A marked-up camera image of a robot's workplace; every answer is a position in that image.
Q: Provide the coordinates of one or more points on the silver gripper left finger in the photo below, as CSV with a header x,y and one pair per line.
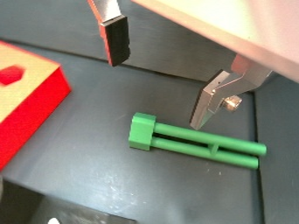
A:
x,y
112,29

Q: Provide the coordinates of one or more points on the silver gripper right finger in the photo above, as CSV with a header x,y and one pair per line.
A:
x,y
221,93

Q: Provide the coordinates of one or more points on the green three-prong object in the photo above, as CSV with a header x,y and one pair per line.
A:
x,y
150,134

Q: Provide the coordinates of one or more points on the black curved fixture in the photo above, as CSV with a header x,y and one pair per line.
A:
x,y
24,206

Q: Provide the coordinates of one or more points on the red shape-sorter block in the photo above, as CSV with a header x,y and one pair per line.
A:
x,y
32,89

